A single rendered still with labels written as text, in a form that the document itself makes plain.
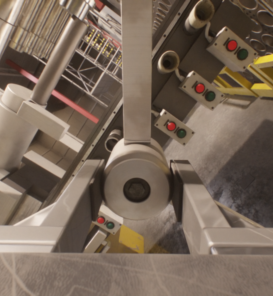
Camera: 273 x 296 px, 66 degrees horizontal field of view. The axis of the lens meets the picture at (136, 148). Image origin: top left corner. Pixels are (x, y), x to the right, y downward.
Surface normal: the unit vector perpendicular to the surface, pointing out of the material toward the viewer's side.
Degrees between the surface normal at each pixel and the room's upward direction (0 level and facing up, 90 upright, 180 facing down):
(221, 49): 90
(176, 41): 90
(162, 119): 90
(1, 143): 110
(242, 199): 0
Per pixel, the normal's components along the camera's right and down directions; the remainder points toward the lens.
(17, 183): 0.57, -0.79
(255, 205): -0.82, -0.55
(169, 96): -0.02, 0.29
